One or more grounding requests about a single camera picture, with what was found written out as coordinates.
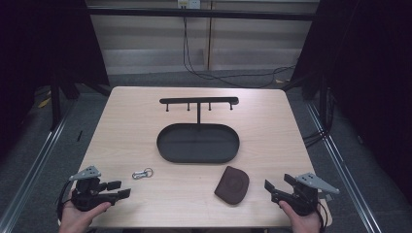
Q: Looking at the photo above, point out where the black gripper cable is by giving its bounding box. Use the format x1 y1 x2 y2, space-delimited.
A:
55 180 74 222
314 199 329 233

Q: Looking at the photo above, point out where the black metal stand leg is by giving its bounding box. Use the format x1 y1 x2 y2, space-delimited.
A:
49 75 63 132

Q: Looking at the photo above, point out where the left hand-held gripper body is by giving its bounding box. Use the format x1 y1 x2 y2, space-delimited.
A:
68 165 120 214

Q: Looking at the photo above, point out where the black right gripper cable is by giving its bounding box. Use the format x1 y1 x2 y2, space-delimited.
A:
314 199 329 233

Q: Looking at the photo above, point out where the person's right hand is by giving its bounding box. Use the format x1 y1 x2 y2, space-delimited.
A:
278 200 323 233

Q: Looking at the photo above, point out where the black hook rack with tray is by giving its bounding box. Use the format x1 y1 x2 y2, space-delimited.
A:
155 96 241 164

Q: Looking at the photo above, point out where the black horizontal frame bar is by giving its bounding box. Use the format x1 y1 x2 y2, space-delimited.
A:
85 7 321 22

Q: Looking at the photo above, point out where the black wall cable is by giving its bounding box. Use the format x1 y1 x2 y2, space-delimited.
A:
182 15 297 89

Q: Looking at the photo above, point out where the yellow floor tape scrap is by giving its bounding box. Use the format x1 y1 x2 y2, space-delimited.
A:
37 96 52 110

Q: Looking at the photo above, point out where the brown leather pouch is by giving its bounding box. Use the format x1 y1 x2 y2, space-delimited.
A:
213 165 251 206

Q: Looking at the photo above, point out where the bundle of black floor cables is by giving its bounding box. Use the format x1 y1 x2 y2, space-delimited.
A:
301 87 336 150

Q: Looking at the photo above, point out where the silver carabiner key ring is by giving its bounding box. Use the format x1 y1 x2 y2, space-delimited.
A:
131 167 155 181

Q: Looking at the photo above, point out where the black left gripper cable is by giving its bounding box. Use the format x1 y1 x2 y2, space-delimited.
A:
55 180 74 222

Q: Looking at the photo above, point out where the metal floor rail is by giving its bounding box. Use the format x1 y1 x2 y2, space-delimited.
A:
0 96 80 233
305 101 378 233

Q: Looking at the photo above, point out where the white wall socket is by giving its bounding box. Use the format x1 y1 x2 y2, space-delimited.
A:
176 0 202 10

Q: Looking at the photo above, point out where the person's left hand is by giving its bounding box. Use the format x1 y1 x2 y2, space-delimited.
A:
58 189 113 233

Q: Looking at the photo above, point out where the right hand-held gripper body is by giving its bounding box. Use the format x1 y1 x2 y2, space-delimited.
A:
271 172 341 217

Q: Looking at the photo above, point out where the black curtain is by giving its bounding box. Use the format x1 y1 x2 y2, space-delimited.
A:
0 0 111 159
282 0 412 206

